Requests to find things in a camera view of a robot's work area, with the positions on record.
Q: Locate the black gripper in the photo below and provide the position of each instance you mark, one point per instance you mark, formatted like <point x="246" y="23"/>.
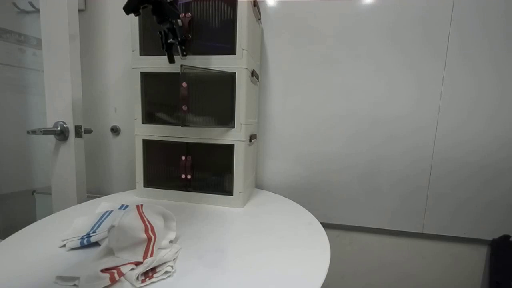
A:
<point x="171" y="26"/>

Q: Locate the ribbed dark glass cabinet door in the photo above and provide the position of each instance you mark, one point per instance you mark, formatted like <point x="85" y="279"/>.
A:
<point x="149" y="45"/>
<point x="160" y="98"/>
<point x="210" y="98"/>
<point x="213" y="26"/>
<point x="210" y="169"/>
<point x="160" y="165"/>

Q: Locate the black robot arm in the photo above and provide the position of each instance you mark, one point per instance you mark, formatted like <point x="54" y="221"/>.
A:
<point x="139" y="7"/>

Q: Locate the white cabinet unit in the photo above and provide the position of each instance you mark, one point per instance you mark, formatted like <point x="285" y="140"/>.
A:
<point x="242" y="170"/>
<point x="245" y="33"/>
<point x="245" y="106"/>

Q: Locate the dark cabinet side latch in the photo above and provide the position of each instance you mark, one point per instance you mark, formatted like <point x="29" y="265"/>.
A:
<point x="251" y="138"/>
<point x="254" y="76"/>

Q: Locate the white room door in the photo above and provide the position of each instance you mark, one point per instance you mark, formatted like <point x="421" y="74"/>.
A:
<point x="56" y="65"/>

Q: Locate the silver door latch plate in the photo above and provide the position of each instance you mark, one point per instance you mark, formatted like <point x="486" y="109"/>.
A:
<point x="80" y="132"/>

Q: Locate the red striped white towel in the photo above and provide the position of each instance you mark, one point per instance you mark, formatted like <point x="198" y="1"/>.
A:
<point x="146" y="229"/>

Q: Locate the blue striped white towel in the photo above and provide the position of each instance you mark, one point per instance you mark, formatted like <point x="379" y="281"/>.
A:
<point x="96" y="226"/>

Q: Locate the black bulky object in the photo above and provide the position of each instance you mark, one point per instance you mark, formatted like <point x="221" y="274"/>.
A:
<point x="502" y="265"/>

